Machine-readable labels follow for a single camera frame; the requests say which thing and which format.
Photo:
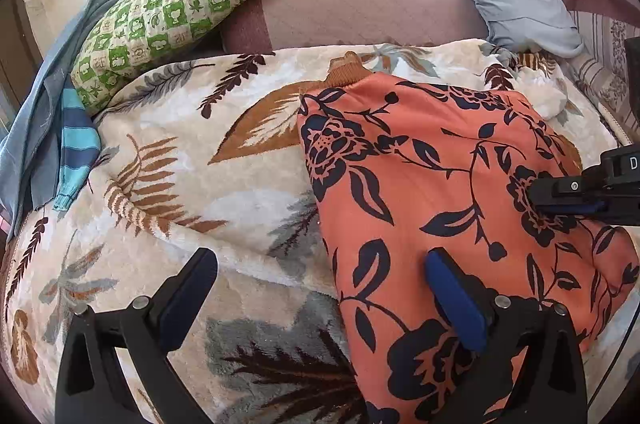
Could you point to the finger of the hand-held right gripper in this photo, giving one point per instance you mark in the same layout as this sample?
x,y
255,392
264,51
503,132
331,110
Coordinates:
x,y
560,194

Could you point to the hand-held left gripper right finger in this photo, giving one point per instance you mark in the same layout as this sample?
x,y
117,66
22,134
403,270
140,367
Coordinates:
x,y
455,304

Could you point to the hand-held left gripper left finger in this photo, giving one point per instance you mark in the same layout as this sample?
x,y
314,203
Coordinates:
x,y
185,299

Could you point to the orange floral garment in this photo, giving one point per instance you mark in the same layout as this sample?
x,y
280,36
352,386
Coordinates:
x,y
425,184

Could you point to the cream leaf-print blanket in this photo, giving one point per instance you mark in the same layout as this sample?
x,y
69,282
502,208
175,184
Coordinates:
x,y
200,184

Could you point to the striped bed sheet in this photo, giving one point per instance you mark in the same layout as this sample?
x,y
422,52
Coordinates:
x,y
600,29

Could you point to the teal striped garment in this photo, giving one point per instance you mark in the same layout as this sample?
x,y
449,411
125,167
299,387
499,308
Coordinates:
x,y
77,139

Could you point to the light blue knit sweater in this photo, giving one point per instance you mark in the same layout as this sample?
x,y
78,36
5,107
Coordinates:
x,y
30,139

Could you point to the green checked pillow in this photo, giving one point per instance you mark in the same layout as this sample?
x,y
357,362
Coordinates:
x,y
190,4

